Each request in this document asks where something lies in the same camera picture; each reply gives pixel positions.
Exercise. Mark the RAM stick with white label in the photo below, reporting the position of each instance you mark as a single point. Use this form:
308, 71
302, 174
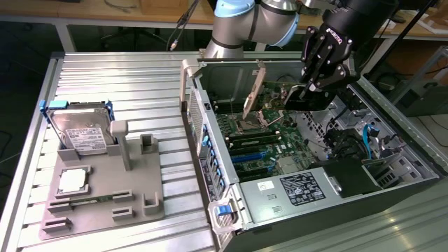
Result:
252, 141

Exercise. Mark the wooden desk with white frame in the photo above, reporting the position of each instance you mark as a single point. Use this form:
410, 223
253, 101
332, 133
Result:
34, 8

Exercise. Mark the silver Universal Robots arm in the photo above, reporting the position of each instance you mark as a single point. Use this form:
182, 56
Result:
226, 31

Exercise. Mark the thin metal locking lever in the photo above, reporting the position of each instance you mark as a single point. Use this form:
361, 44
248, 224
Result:
232, 105

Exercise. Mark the hard disk in blue caddy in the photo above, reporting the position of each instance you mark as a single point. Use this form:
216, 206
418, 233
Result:
84, 136

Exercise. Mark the open black PC case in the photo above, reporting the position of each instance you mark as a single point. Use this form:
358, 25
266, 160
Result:
332, 215

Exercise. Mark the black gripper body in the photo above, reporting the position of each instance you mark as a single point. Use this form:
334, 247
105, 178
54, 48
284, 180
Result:
364, 18

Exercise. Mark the grey plastic parts rack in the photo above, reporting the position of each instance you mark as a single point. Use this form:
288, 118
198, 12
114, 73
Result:
101, 183

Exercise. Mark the black RAM slot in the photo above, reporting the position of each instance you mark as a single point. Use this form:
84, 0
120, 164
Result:
224, 102
224, 105
224, 108
224, 111

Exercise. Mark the bare green RAM stick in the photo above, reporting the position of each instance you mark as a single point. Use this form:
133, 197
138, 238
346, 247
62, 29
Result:
92, 200

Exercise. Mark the black monitor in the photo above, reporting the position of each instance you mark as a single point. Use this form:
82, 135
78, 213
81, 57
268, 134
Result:
417, 3

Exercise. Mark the brown cardboard box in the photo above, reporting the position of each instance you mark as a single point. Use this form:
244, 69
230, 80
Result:
440, 15

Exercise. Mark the green motherboard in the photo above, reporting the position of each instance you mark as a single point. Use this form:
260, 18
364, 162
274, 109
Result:
290, 147

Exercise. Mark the loose green circuit board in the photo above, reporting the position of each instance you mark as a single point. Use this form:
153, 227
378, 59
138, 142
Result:
309, 11

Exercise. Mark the metal socket cover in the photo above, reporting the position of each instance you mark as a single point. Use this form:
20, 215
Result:
272, 116

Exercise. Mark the blue card retention clip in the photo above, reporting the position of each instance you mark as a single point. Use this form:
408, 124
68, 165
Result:
209, 151
220, 181
205, 140
216, 172
212, 161

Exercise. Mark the blue expansion slot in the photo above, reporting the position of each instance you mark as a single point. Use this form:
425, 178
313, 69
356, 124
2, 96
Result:
248, 157

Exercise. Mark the aluminium profile frame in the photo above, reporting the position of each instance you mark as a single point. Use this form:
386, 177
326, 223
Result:
420, 73

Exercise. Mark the CPU socket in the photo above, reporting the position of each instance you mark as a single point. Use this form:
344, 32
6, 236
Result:
252, 126

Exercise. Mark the black plastic shroud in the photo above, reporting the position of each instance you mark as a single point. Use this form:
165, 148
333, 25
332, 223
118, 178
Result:
349, 178

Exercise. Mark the silver chipset heatsink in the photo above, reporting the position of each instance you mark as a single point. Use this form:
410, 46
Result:
290, 166

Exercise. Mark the perforated metal drive cage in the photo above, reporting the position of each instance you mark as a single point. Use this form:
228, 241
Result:
314, 123

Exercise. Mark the black tripod pole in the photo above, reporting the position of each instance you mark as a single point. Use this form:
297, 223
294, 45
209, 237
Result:
404, 31

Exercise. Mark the small white box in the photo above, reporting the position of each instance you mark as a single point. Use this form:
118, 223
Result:
390, 24

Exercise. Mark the blue case latch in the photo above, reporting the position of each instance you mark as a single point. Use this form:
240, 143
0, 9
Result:
222, 210

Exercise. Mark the black Nvidia graphics card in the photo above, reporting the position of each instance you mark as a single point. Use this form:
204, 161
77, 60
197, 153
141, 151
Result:
308, 102

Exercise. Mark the grey power supply unit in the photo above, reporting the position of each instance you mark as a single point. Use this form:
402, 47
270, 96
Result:
265, 204

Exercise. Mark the long black expansion slot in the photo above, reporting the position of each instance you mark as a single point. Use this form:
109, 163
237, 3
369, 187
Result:
253, 173

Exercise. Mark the metal disk bay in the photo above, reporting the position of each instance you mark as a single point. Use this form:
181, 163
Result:
384, 174

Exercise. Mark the silver CPU chip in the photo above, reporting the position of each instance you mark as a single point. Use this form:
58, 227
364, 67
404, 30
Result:
73, 181

